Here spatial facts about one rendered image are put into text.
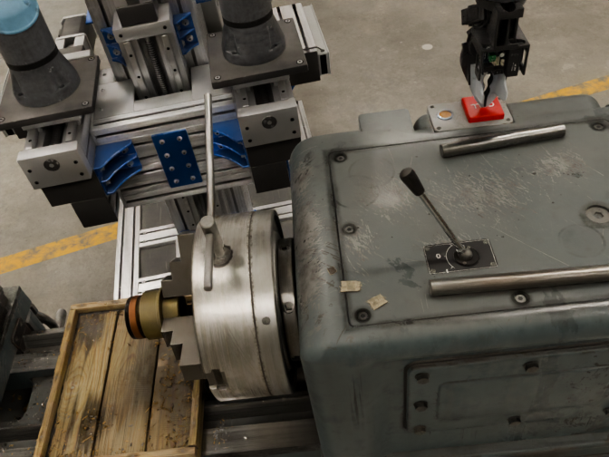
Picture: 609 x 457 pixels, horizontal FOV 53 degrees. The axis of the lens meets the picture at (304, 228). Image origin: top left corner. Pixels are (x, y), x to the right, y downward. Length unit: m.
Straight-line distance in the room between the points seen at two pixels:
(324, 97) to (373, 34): 0.66
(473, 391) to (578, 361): 0.15
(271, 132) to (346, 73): 2.09
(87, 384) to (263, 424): 0.37
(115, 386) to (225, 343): 0.41
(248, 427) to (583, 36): 3.09
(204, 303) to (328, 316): 0.20
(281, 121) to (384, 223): 0.56
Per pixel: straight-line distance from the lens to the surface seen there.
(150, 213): 2.58
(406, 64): 3.52
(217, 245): 0.90
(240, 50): 1.45
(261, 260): 0.92
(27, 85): 1.53
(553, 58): 3.62
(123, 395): 1.28
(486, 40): 0.99
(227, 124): 1.53
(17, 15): 1.46
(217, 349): 0.93
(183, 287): 1.06
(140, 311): 1.07
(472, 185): 0.98
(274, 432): 1.18
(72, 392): 1.33
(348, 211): 0.94
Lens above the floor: 1.93
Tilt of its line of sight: 47 degrees down
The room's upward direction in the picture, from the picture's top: 10 degrees counter-clockwise
